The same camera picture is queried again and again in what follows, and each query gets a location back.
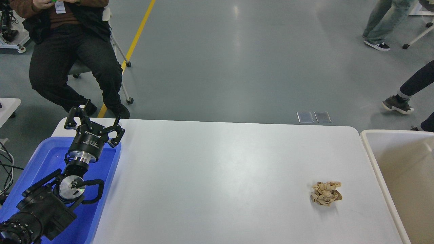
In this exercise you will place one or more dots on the floor metal plate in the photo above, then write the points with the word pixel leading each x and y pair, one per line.
pixel 305 117
pixel 322 117

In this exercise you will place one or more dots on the right floor metal plate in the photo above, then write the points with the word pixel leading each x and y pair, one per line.
pixel 322 117

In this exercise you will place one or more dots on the standing person dark trousers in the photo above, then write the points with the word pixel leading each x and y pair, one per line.
pixel 420 80

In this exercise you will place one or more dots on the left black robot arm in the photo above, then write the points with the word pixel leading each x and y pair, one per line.
pixel 47 207

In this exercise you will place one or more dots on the person in light jeans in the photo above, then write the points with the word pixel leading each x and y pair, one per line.
pixel 386 15

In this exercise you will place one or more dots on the white side table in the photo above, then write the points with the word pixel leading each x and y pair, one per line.
pixel 9 105

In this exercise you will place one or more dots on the grey wheeled chair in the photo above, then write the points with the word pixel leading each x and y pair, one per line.
pixel 79 68

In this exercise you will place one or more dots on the left floor metal plate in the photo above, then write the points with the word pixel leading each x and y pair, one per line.
pixel 305 117

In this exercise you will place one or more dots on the crumpled brown paper ball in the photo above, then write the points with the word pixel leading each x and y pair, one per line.
pixel 326 193

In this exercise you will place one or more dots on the seated person in black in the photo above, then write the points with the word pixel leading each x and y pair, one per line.
pixel 65 31

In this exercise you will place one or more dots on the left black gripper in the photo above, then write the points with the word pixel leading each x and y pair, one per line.
pixel 86 142

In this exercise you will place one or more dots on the beige plastic bin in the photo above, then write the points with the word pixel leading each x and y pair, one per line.
pixel 404 166

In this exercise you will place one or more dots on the equipment cart top left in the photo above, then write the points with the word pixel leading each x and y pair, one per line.
pixel 13 33

